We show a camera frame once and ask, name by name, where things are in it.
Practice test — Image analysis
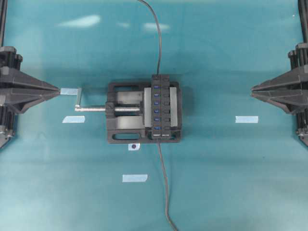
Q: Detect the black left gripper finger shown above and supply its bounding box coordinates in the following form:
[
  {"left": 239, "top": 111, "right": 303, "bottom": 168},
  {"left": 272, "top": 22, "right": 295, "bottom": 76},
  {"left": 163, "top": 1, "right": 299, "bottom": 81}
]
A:
[
  {"left": 4, "top": 90, "right": 60, "bottom": 114},
  {"left": 0, "top": 67, "right": 60, "bottom": 91}
]

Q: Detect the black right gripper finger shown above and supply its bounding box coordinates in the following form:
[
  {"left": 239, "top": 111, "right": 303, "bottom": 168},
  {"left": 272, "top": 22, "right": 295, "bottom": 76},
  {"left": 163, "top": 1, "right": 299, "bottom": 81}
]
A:
[
  {"left": 251, "top": 90, "right": 308, "bottom": 115},
  {"left": 251, "top": 71, "right": 308, "bottom": 91}
]

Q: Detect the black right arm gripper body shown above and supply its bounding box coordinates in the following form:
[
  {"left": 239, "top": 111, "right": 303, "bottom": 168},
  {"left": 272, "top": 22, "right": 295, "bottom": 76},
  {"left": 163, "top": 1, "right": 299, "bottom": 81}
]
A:
[{"left": 287, "top": 42, "right": 308, "bottom": 146}]

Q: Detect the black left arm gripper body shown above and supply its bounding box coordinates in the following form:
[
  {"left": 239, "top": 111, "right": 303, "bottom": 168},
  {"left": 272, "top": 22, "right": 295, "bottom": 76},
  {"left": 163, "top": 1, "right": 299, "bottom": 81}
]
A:
[{"left": 0, "top": 46, "right": 23, "bottom": 148}]

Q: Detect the black multiport USB hub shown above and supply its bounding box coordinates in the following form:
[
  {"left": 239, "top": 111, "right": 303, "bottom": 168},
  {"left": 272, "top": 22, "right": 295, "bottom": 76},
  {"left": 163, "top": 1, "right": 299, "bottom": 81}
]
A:
[{"left": 151, "top": 75, "right": 171, "bottom": 140}]

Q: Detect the blue tape strip near crank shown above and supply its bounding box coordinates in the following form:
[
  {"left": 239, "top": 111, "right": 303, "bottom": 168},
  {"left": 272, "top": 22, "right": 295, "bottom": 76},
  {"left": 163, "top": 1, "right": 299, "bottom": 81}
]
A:
[{"left": 60, "top": 88, "right": 78, "bottom": 95}]

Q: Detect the blue tape strip right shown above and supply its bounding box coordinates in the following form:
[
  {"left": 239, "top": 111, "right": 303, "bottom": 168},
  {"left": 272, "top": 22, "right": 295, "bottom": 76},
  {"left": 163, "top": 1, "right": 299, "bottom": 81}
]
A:
[{"left": 235, "top": 115, "right": 259, "bottom": 124}]

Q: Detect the blue tape strip left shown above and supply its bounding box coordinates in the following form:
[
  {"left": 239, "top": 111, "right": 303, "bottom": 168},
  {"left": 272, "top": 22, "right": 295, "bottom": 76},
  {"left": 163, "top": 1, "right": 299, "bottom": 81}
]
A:
[{"left": 62, "top": 115, "right": 85, "bottom": 123}]

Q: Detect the black bench vise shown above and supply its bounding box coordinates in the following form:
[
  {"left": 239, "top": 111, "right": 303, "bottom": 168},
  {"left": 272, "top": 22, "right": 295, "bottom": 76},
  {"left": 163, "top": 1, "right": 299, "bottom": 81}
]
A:
[{"left": 75, "top": 80, "right": 182, "bottom": 144}]

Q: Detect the tape square with dark dot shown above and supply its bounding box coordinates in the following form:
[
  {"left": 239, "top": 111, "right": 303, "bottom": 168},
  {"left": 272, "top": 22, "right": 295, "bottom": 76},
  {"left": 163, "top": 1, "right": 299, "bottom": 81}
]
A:
[{"left": 128, "top": 143, "right": 140, "bottom": 151}]

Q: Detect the blue tape strip bottom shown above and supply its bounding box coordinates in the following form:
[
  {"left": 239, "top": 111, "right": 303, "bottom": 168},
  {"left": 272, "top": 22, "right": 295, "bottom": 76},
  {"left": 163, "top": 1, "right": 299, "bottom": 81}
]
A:
[{"left": 122, "top": 174, "right": 148, "bottom": 183}]

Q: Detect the black frame post right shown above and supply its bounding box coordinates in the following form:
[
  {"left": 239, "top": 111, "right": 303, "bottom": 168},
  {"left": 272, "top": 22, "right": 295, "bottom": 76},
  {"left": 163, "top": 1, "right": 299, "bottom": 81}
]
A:
[{"left": 298, "top": 0, "right": 308, "bottom": 43}]

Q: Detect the black frame post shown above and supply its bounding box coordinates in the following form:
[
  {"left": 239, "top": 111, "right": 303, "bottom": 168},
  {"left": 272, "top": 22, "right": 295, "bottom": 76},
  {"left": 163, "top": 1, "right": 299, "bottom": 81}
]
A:
[
  {"left": 0, "top": 0, "right": 8, "bottom": 47},
  {"left": 298, "top": 0, "right": 308, "bottom": 43}
]

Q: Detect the black frame post left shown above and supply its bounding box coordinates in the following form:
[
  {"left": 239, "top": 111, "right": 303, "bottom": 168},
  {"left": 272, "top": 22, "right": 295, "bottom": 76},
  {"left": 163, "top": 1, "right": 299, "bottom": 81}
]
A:
[{"left": 0, "top": 0, "right": 8, "bottom": 47}]

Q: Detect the black hub power cable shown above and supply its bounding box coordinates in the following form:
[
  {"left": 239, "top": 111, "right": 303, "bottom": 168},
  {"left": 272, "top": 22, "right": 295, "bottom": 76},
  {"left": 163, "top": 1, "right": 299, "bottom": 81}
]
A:
[{"left": 156, "top": 139, "right": 178, "bottom": 231}]

